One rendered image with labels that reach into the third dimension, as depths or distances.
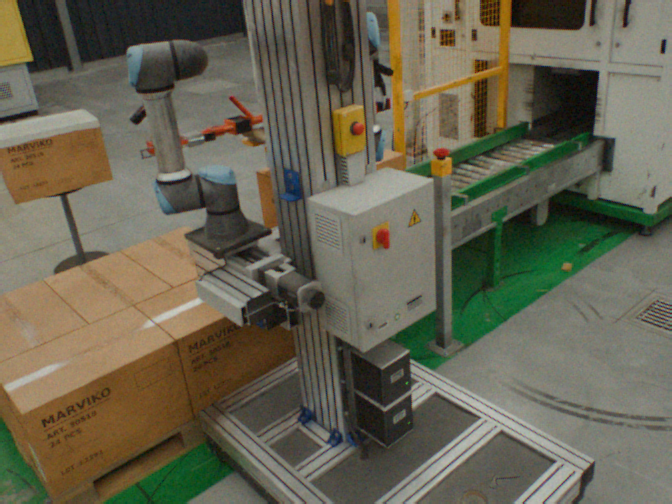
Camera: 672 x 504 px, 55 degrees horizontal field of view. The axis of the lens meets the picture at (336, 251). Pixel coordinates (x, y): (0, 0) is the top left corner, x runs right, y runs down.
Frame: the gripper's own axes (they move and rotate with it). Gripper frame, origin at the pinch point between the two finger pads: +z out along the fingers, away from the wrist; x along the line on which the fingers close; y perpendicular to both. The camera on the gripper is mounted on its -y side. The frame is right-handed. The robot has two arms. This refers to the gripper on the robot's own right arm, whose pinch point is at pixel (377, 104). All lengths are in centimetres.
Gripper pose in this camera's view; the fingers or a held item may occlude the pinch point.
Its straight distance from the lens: 286.5
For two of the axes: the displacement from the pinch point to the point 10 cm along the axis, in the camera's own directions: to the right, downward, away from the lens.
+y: -7.8, 3.4, -5.3
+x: 6.2, 3.0, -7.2
